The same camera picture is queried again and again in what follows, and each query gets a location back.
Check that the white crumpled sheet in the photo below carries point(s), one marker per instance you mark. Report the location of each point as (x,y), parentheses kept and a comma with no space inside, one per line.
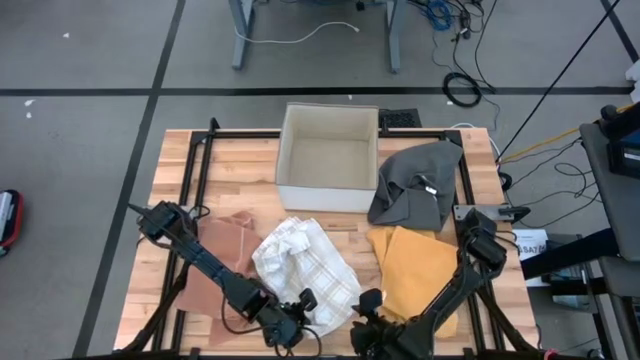
(634,80)

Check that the black perforated floor plate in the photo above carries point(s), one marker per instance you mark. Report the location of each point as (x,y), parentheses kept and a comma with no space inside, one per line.
(402,120)

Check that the white plaid kitchen towel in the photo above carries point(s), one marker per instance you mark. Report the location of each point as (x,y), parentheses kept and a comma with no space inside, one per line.
(310,260)

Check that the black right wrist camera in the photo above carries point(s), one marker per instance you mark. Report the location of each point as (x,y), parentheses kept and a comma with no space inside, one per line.
(371,300)

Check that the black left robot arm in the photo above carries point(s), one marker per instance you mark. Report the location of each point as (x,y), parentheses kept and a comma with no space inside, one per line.
(210,265)

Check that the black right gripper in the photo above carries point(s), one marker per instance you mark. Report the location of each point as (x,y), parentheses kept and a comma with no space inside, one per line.
(375,337)

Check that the grey desk leg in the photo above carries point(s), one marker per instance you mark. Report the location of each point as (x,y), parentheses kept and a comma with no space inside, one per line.
(241,45)
(395,45)

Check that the white printed paper box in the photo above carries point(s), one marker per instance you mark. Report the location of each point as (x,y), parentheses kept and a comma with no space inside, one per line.
(530,247)

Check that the pink striped towel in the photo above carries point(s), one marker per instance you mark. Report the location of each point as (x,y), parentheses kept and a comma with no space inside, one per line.
(225,245)

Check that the mustard yellow towel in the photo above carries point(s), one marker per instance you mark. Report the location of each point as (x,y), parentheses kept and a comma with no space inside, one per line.
(415,270)

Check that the black side desk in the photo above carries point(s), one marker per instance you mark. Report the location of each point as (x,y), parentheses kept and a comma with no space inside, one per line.
(615,210)

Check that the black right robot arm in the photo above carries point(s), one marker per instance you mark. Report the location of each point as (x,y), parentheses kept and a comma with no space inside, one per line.
(450,295)

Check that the black electronics case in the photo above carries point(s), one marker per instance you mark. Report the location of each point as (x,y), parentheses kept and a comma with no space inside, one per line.
(625,160)

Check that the long thin black pole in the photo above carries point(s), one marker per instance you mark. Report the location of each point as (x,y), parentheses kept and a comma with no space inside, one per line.
(581,50)

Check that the red and black bag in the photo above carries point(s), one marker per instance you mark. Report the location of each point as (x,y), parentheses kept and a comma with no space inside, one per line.
(10,220)

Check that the beige fabric storage box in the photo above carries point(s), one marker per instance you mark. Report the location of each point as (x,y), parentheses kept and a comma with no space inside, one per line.
(327,165)

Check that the red round knob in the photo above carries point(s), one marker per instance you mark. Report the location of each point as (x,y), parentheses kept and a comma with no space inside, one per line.
(551,355)

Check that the dark grey towel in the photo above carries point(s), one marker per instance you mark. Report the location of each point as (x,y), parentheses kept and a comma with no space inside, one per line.
(410,170)

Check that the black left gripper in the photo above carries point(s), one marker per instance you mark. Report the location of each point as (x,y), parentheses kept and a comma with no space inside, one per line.
(282,325)

